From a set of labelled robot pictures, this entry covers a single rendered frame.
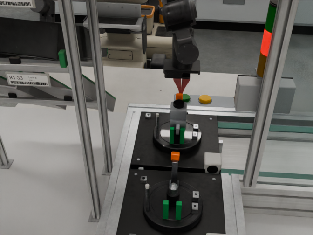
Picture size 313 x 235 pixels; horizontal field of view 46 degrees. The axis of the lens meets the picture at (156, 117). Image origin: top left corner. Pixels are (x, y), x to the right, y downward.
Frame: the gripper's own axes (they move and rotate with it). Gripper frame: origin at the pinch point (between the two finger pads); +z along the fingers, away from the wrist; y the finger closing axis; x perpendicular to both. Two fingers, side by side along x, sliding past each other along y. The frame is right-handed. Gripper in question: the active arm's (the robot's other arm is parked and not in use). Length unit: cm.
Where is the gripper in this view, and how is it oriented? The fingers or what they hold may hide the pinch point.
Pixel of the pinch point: (180, 92)
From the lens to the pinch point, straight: 109.7
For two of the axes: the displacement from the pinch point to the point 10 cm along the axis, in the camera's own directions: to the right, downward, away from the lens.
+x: 0.7, -5.9, 8.0
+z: 0.1, 8.1, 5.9
